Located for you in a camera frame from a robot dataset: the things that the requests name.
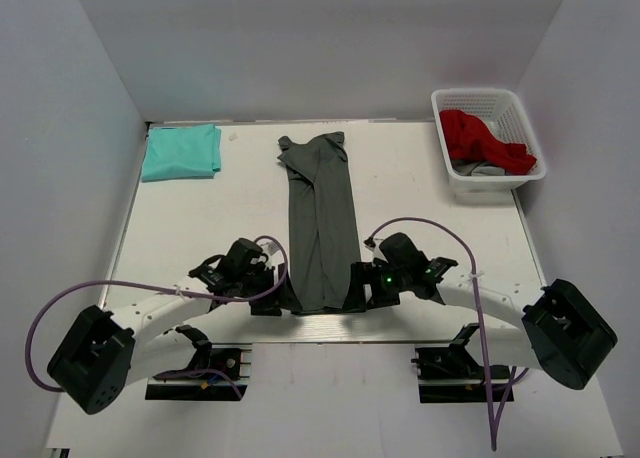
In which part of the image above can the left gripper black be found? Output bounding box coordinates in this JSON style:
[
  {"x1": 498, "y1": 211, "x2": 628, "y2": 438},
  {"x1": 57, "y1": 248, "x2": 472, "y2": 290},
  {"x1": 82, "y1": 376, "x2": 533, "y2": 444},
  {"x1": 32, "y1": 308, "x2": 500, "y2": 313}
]
[{"x1": 237, "y1": 263, "x2": 303, "y2": 316}]

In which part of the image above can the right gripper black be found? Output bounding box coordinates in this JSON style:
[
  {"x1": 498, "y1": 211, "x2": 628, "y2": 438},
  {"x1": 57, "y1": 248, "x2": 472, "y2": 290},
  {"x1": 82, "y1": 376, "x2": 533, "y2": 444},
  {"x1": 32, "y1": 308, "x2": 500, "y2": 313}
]
[{"x1": 344, "y1": 261, "x2": 411, "y2": 311}]

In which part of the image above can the dark grey t shirt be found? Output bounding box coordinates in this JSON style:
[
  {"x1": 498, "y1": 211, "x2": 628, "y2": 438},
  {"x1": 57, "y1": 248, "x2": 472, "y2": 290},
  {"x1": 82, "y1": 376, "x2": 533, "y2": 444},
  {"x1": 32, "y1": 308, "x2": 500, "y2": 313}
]
[{"x1": 278, "y1": 131, "x2": 361, "y2": 313}]

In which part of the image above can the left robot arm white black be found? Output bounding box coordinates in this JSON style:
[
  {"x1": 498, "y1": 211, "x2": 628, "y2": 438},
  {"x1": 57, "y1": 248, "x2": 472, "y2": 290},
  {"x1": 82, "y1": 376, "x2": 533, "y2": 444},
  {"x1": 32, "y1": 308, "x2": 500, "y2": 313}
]
[{"x1": 47, "y1": 235, "x2": 288, "y2": 415}]

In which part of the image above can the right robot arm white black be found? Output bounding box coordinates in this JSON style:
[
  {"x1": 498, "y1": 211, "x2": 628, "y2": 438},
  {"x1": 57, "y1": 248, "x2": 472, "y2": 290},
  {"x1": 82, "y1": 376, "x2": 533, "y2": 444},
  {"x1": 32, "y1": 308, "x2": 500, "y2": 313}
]
[{"x1": 349, "y1": 233, "x2": 618, "y2": 390}]

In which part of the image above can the light grey t shirt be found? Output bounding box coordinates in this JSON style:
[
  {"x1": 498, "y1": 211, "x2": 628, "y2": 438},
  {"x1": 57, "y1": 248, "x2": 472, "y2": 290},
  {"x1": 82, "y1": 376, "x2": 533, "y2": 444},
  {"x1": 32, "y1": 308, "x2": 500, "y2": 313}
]
[{"x1": 452, "y1": 160, "x2": 511, "y2": 177}]

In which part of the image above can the red t shirt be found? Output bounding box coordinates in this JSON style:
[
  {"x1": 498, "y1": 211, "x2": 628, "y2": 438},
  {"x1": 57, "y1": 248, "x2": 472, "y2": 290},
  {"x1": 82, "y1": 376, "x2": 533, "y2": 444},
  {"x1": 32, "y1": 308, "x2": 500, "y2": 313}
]
[{"x1": 439, "y1": 110, "x2": 537, "y2": 175}]

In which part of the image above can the folded teal t shirt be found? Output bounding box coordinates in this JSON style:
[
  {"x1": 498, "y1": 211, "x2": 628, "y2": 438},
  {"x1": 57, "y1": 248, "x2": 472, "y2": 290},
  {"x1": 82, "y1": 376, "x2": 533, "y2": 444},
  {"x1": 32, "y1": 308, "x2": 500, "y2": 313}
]
[{"x1": 141, "y1": 124, "x2": 222, "y2": 182}]

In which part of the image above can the white plastic basket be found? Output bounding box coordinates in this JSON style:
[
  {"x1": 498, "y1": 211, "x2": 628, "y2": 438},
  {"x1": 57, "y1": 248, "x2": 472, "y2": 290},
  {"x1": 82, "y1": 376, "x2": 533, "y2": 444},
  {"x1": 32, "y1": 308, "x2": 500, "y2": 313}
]
[{"x1": 431, "y1": 88, "x2": 547, "y2": 193}]

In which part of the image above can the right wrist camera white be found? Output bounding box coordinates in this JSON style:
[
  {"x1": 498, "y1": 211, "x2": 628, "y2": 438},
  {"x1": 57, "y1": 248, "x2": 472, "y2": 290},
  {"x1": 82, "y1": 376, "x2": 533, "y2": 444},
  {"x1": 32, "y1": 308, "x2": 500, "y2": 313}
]
[{"x1": 364, "y1": 237, "x2": 387, "y2": 262}]

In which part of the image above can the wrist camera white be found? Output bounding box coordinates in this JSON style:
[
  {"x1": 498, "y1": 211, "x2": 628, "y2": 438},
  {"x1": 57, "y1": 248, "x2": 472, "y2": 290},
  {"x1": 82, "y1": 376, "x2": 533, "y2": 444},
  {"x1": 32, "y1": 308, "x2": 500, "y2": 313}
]
[
  {"x1": 256, "y1": 238, "x2": 280, "y2": 260},
  {"x1": 364, "y1": 237, "x2": 387, "y2": 262}
]

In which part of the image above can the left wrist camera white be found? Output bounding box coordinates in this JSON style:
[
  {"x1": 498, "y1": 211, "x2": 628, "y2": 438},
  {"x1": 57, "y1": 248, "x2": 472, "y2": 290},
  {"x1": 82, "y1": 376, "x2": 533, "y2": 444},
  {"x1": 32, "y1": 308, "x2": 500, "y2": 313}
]
[{"x1": 256, "y1": 238, "x2": 280, "y2": 260}]

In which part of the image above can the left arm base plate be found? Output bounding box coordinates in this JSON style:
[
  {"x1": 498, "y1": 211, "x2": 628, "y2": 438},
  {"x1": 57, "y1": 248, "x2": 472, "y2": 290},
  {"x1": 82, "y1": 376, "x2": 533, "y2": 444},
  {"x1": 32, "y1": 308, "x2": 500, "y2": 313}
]
[{"x1": 145, "y1": 344, "x2": 252, "y2": 402}]

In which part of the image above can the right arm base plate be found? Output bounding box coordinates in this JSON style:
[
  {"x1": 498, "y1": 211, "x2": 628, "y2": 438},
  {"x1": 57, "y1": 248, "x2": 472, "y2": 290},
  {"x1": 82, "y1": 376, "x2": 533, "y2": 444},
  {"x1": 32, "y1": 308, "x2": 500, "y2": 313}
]
[{"x1": 411, "y1": 346, "x2": 487, "y2": 404}]

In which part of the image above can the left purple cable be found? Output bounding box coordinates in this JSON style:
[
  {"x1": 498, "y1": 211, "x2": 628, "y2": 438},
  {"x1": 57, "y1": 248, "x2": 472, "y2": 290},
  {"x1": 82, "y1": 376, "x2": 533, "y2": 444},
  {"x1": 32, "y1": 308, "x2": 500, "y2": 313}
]
[{"x1": 24, "y1": 235, "x2": 290, "y2": 402}]

